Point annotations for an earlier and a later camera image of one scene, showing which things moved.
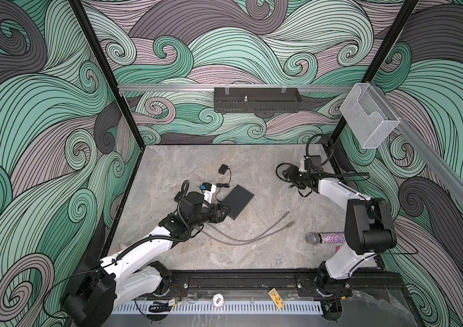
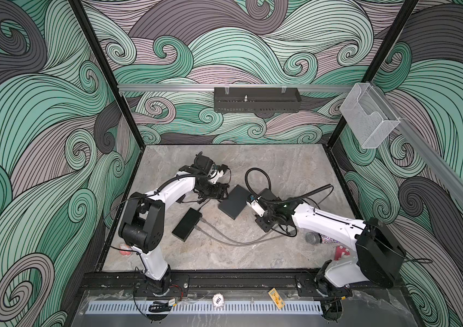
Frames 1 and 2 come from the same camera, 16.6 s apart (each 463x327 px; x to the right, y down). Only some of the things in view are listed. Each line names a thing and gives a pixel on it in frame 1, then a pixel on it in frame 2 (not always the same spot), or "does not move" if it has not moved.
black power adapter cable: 222,169 does not move
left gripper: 216,214 -> 218,193
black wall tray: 260,101 does not move
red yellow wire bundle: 173,285 does not move
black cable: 284,179 -> 296,231
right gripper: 290,172 -> 263,225
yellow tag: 276,298 does not move
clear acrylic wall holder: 366,116 does not move
